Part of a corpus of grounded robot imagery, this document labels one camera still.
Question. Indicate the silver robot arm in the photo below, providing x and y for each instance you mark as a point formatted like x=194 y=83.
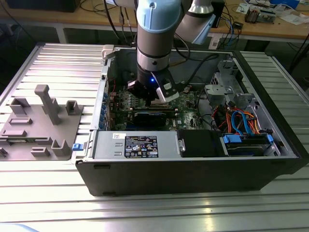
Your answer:
x=157 y=29

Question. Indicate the CPU socket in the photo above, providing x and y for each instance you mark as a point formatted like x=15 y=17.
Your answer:
x=161 y=105

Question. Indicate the black drive cover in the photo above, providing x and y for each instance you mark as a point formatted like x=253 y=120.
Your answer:
x=200 y=142

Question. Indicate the metal CPU cooler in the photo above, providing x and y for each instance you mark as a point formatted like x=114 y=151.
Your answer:
x=252 y=15

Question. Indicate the black graphics card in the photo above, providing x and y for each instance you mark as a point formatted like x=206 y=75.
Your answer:
x=152 y=118

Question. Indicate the round coin battery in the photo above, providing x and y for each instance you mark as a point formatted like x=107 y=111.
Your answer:
x=186 y=90

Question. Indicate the green motherboard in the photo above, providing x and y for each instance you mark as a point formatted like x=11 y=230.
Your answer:
x=186 y=118

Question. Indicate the pale grey case latch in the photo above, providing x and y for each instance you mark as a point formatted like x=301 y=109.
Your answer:
x=107 y=50

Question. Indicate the grey power supply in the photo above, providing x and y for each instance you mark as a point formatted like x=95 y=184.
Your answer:
x=108 y=145

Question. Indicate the grey metal disk bay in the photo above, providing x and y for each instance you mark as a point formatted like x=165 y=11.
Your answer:
x=217 y=89

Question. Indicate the blue case latch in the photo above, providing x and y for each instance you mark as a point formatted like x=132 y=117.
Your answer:
x=77 y=147

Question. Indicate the open black PC case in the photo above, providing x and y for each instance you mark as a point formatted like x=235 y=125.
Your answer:
x=169 y=178

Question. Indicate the hard disk in blue carrier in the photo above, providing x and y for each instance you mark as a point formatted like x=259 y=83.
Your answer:
x=231 y=140

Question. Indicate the wooden desk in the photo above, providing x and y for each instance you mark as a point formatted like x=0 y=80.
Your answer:
x=72 y=19

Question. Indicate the tall black box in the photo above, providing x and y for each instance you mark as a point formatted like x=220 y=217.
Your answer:
x=220 y=14

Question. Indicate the small black device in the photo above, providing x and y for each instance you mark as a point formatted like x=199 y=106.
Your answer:
x=238 y=25

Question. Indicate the grey parts rack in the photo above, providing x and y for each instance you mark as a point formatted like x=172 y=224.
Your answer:
x=36 y=135

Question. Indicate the wide black box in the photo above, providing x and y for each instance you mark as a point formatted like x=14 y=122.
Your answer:
x=41 y=4

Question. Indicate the small electronics module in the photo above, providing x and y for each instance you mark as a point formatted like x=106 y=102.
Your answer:
x=268 y=17

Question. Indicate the white papers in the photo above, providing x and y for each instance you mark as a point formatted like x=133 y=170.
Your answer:
x=293 y=19

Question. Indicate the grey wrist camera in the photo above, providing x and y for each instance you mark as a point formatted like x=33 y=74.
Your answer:
x=132 y=83

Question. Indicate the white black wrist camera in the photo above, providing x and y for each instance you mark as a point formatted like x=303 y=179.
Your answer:
x=169 y=89

